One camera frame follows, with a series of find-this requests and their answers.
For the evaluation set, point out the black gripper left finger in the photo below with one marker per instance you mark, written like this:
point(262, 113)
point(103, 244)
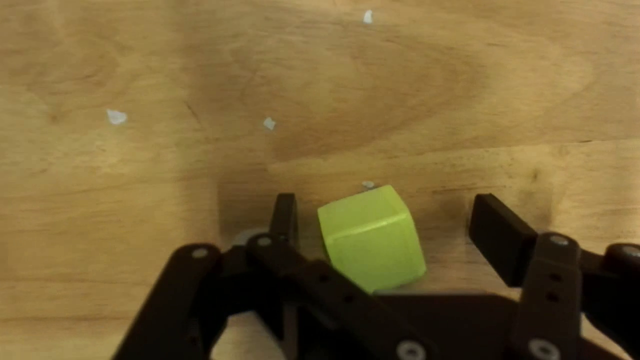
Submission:
point(285, 218)

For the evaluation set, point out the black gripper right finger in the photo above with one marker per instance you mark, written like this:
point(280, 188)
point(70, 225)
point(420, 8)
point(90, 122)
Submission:
point(503, 238)

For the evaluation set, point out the yellow green block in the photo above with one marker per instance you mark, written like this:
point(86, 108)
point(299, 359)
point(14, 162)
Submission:
point(372, 238)

